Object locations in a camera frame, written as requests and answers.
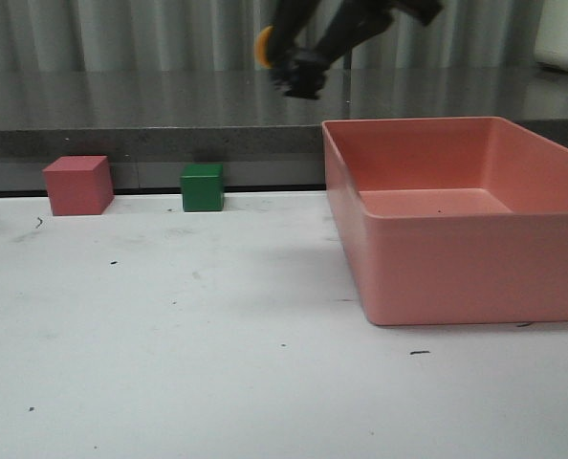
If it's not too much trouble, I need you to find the green cube block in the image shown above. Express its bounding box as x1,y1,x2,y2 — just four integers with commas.
180,164,224,212

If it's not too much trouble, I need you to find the grey stone counter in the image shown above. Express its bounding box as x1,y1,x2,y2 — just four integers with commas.
0,67,568,196

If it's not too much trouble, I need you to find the pink plastic bin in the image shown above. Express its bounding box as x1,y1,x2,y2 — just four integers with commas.
322,117,568,326

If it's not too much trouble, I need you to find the yellow push button switch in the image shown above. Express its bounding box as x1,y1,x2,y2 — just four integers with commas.
253,26,330,100

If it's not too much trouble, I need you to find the pink cube block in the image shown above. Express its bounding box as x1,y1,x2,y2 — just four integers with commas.
42,155,114,216

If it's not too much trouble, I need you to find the white appliance on counter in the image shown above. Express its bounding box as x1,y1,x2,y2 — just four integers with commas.
534,0,568,73

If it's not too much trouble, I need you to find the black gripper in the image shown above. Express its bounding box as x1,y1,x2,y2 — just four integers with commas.
269,0,444,64

